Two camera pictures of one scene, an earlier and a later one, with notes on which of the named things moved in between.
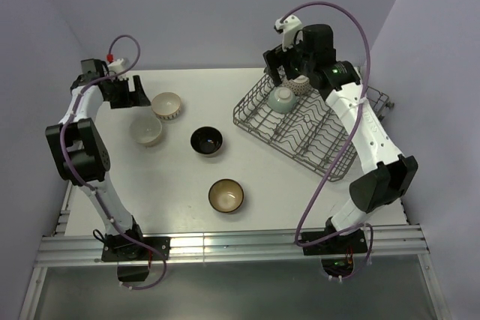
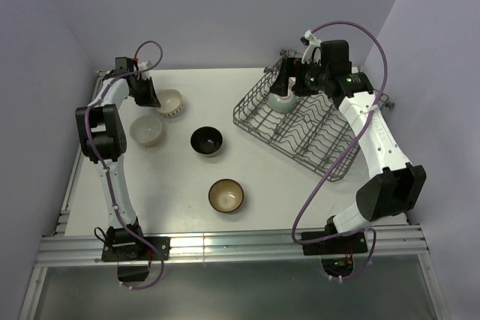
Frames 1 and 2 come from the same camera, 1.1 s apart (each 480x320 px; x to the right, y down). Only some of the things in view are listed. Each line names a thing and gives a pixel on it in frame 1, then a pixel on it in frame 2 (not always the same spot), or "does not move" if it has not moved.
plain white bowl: (145, 130) does not move
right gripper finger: (271, 60) -> (280, 86)
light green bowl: (282, 100) does not move
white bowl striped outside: (166, 105) does not move
